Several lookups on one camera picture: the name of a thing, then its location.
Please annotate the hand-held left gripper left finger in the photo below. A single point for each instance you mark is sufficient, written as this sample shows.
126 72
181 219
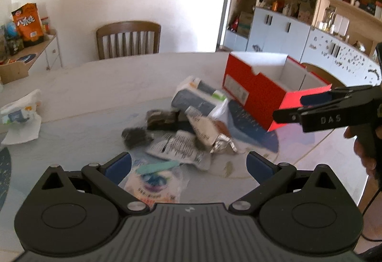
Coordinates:
119 167

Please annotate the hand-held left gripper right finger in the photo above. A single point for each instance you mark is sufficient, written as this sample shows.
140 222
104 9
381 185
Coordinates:
257 167

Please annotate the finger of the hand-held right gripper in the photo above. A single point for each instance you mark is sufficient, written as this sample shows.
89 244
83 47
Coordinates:
334 96
325 120

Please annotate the clear packet with dark contents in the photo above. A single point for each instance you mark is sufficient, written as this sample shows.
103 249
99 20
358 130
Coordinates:
135 137

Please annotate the red cardboard box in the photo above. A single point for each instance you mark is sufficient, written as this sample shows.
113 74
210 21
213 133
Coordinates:
259 91

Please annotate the grey and white tissue pack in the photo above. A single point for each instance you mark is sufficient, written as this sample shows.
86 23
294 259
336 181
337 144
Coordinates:
194 97

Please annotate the white marble desktop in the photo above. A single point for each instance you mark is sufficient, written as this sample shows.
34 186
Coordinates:
119 79

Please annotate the person's right hand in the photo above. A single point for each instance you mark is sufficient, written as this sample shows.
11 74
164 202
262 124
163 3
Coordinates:
366 162

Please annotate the teal flat item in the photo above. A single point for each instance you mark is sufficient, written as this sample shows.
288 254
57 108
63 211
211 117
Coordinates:
158 167

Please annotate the white cabinet with stickers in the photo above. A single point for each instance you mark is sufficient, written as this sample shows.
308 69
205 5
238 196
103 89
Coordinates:
337 52

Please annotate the clear packet with purple print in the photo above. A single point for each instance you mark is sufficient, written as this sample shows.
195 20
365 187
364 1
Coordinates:
158 187

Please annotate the silver foil packet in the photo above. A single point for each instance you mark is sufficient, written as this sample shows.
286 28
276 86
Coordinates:
209 133

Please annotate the white printed packet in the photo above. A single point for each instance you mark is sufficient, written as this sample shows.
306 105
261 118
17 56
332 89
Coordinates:
176 148

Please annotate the dark brown snack packet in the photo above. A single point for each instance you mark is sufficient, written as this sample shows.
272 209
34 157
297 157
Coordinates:
161 118

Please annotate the white paper napkin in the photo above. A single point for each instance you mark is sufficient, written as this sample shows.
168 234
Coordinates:
24 132

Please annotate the cardboard box on shelf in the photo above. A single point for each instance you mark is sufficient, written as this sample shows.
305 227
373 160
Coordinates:
245 24

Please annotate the white soft tissue pack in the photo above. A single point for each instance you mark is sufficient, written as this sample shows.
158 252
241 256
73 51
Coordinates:
18 108

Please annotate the red item on shelf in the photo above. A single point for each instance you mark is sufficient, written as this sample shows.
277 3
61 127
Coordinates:
233 26

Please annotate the brown wooden chair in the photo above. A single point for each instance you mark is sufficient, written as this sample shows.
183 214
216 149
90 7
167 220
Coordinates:
128 41

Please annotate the wood-topped white side cabinet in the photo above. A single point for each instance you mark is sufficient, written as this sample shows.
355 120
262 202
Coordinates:
38 55

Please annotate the round blue coaster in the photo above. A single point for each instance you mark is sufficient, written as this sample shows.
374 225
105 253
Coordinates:
26 58

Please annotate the orange snack bag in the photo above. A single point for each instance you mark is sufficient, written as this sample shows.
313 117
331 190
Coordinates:
28 24

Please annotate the small blue globe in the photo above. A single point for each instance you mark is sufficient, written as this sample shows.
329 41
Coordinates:
11 29

